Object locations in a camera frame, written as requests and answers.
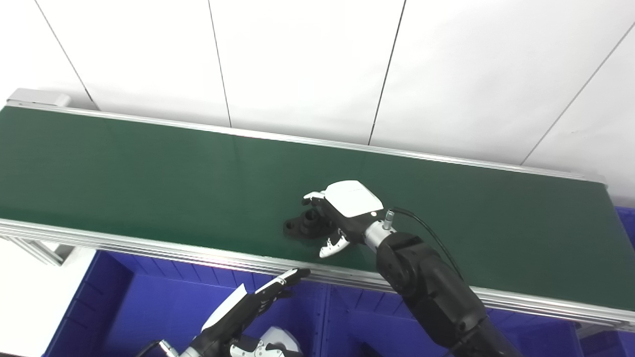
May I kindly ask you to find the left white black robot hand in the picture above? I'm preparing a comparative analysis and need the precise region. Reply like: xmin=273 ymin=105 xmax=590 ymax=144
xmin=190 ymin=268 xmax=311 ymax=357

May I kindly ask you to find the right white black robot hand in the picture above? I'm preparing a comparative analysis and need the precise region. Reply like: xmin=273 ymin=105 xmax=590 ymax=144
xmin=302 ymin=180 xmax=385 ymax=259

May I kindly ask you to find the black bracket part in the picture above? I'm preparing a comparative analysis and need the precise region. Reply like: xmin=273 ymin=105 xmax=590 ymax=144
xmin=283 ymin=208 xmax=339 ymax=242

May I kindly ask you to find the white plastic part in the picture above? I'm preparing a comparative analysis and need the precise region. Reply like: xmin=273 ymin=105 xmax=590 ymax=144
xmin=259 ymin=326 xmax=304 ymax=357

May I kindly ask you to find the blue bin with white part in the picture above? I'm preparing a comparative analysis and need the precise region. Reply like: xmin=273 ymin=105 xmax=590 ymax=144
xmin=42 ymin=249 xmax=332 ymax=357

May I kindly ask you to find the green conveyor belt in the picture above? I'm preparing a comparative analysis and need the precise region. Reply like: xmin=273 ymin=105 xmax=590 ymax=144
xmin=0 ymin=88 xmax=635 ymax=332

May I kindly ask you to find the aluminium conveyor leg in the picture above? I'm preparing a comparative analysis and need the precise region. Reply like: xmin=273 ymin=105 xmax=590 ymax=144
xmin=9 ymin=237 xmax=76 ymax=267

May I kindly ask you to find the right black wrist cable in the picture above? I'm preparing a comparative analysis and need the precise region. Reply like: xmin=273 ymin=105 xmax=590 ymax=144
xmin=382 ymin=207 xmax=465 ymax=281

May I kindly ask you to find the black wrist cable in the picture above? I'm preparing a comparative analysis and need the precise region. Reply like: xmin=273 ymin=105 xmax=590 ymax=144
xmin=134 ymin=340 xmax=180 ymax=357
xmin=382 ymin=207 xmax=465 ymax=281

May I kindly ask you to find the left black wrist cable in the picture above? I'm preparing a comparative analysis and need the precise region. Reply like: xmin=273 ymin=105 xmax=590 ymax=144
xmin=134 ymin=340 xmax=180 ymax=357

